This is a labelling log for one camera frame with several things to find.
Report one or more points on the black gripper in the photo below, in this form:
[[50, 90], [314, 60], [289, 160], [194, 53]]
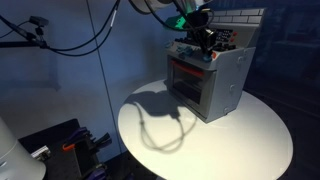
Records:
[[208, 36]]

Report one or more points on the blue stove knob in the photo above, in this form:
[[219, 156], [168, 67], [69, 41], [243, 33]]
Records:
[[167, 44], [181, 49], [207, 58], [189, 51]]

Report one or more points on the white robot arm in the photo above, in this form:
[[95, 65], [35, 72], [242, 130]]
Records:
[[153, 5]]

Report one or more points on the grey toy stove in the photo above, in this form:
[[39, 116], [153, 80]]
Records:
[[230, 76]]

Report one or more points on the black equipment with orange part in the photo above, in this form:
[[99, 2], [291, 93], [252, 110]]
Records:
[[76, 160]]

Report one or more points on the small silver metal block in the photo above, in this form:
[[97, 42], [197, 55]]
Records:
[[40, 152]]

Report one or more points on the white rounded base housing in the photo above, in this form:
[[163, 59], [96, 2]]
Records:
[[16, 156]]

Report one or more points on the black camera on stand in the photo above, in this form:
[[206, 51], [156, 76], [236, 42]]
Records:
[[38, 20]]

